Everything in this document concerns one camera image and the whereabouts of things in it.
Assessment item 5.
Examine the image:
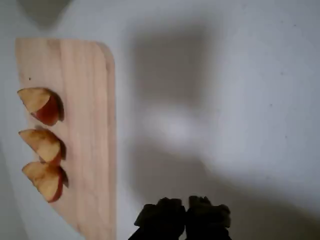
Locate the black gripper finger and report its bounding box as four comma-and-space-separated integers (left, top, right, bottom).
186, 195, 232, 240
127, 196, 187, 240

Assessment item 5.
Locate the wooden cutting board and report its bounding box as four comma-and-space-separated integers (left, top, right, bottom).
14, 37, 116, 240

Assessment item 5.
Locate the apple slice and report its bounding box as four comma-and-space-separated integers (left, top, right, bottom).
21, 161, 69, 203
16, 86, 65, 126
18, 128, 67, 166

